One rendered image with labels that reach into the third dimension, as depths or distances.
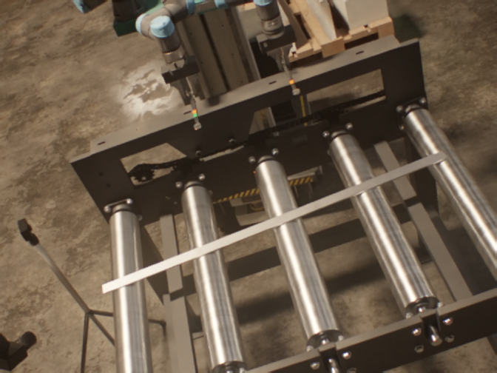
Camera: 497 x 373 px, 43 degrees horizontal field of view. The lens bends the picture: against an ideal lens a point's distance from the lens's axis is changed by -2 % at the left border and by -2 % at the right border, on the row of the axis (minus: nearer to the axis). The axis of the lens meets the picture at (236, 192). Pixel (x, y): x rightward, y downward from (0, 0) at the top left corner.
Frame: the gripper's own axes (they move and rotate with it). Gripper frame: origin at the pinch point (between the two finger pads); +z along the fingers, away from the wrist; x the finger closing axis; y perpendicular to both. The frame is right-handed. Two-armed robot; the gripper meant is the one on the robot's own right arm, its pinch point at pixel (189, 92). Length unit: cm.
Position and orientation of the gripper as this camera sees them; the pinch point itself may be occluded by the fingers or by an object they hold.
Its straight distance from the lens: 241.4
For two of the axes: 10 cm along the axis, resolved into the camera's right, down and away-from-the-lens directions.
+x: -9.4, 3.2, 0.7
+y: -1.7, -6.5, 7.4
